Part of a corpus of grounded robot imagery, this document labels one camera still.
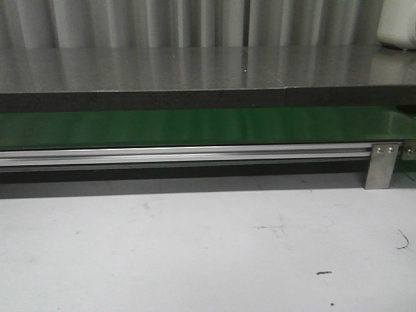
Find grey pleated curtain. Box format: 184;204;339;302
1;1;382;49

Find grey right conveyor end plate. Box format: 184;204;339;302
401;139;416;161

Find right steel support bracket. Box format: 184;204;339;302
364;142;400;190

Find aluminium conveyor frame rail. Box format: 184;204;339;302
0;141;407;173

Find green conveyor belt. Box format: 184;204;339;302
1;107;415;151

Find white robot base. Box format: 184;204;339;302
376;0;415;50

